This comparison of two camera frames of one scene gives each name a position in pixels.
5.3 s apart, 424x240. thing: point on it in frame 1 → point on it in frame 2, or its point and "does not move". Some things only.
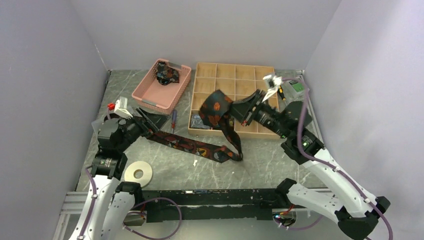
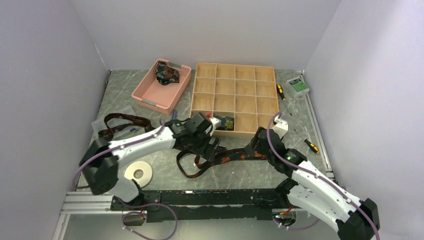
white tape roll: x=147 y=173 does not move
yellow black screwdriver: x=280 y=91 does not move
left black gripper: x=145 y=124 → x=202 y=151
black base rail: x=210 y=204 does not move
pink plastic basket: x=151 y=93 does not move
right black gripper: x=240 y=109 → x=255 y=140
